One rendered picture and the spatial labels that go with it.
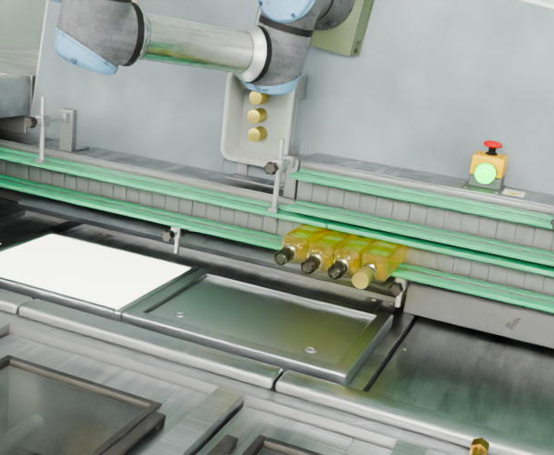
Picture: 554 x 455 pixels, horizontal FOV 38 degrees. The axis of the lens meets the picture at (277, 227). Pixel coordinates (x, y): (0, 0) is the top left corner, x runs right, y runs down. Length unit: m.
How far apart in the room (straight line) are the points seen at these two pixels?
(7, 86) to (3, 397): 1.09
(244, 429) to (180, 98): 1.03
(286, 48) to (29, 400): 0.83
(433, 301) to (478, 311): 0.10
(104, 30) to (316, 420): 0.75
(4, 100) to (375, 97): 1.00
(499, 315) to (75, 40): 1.04
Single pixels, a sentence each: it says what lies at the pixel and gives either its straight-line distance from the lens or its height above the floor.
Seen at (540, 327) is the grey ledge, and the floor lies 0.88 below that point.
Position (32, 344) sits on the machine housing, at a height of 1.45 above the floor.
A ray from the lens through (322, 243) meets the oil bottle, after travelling 1.66.
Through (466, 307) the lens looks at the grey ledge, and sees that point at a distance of 1.81.
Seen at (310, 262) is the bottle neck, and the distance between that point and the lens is 1.58.
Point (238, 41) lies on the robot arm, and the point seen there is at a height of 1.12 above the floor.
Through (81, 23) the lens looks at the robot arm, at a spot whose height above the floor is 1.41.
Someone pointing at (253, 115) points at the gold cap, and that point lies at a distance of 1.94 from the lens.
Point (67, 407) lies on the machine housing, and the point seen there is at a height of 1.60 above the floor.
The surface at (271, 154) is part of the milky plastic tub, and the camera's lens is 1.97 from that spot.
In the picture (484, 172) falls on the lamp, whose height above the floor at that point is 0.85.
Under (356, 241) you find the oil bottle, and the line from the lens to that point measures 1.70.
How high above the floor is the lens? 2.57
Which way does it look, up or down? 64 degrees down
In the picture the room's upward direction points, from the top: 120 degrees counter-clockwise
